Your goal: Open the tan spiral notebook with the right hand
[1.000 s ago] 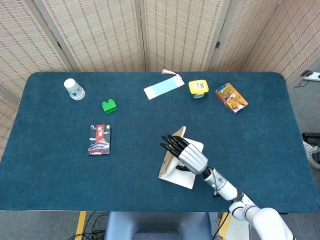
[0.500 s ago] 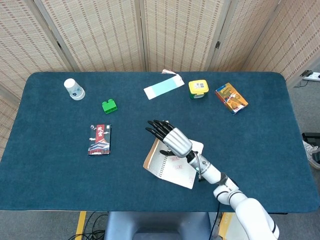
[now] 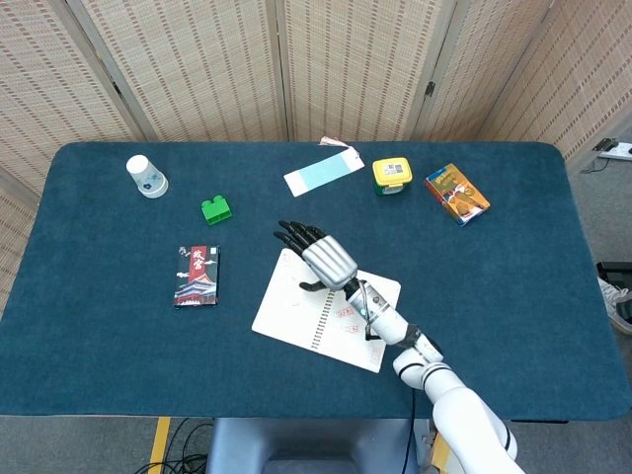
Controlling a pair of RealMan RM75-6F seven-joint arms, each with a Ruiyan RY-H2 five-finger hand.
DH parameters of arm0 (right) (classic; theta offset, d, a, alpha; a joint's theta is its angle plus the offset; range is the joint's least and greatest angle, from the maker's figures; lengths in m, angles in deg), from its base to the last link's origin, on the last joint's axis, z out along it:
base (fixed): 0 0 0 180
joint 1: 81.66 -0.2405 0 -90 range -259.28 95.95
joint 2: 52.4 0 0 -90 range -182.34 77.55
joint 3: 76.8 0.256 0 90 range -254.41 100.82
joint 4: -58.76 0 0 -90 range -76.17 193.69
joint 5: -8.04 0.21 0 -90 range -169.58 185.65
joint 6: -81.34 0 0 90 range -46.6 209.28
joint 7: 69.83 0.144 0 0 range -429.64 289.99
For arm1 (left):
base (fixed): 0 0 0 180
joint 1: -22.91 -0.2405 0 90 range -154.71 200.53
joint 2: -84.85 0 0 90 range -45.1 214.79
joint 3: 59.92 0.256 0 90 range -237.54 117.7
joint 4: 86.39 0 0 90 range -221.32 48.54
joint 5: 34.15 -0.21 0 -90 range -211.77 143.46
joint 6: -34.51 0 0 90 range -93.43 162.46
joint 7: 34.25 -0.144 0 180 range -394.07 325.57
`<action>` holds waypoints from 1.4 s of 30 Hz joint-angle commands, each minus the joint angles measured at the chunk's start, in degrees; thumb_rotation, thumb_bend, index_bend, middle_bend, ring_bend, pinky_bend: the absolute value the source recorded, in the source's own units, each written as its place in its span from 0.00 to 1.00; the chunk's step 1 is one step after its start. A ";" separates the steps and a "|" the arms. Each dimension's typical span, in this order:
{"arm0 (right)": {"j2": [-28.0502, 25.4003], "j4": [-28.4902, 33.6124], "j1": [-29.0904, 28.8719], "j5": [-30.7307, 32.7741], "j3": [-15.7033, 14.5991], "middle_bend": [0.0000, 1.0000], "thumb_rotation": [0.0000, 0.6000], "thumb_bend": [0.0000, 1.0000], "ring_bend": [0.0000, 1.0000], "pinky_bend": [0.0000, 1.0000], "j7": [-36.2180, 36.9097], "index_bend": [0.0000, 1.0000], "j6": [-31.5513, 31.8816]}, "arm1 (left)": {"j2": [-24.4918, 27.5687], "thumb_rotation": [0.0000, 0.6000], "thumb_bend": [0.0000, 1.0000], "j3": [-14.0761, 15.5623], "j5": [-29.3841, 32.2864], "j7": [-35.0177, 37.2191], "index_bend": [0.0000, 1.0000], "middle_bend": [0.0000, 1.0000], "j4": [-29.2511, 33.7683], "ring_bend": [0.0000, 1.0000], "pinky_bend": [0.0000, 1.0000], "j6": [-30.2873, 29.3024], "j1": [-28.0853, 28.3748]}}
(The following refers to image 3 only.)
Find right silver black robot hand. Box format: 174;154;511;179
273;220;359;292

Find kraft cover spiral notebook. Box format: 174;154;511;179
251;248;402;374

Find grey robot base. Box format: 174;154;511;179
205;417;433;474

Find light blue paper bookmark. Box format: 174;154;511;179
282;136;366;198

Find green jar with yellow lid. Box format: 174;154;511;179
371;157;415;198

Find green toy building brick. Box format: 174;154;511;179
199;195;234;228

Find black red palace print box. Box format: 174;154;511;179
173;244;222;309

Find orange blue printed carton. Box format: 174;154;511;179
424;163;492;228

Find woven folding screen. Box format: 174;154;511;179
0;0;632;317

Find blue table cloth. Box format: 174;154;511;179
0;140;632;422

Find yellow floor tape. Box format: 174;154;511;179
147;417;172;474

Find white sneaker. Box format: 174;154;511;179
597;276;632;337

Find white power strip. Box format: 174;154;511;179
595;139;632;163

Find black floor cables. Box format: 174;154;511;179
133;417;216;474

